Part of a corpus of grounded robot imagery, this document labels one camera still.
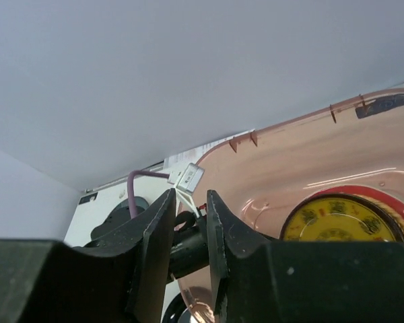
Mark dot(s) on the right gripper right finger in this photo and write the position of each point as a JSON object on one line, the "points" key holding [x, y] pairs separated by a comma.
{"points": [[257, 279]]}

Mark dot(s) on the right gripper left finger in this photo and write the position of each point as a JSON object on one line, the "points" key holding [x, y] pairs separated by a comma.
{"points": [[119, 277]]}

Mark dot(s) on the yellow patterned plate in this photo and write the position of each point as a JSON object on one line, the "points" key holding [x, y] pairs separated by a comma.
{"points": [[339, 217]]}

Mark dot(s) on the red and teal plate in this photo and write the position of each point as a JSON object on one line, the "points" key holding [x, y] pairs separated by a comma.
{"points": [[386, 201]]}

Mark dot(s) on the glossy black plate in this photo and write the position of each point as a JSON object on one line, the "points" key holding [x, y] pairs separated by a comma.
{"points": [[178, 312]]}

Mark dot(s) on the woven bamboo plate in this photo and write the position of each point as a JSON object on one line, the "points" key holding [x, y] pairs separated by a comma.
{"points": [[394, 208]]}

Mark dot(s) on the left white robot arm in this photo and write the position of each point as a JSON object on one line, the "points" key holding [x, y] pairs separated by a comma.
{"points": [[189, 251]]}

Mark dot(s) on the pink translucent plastic bin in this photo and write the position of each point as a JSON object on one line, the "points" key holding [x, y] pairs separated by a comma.
{"points": [[263, 175]]}

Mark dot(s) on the dark blue ceramic plate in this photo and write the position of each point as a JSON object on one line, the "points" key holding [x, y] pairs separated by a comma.
{"points": [[140, 202]]}

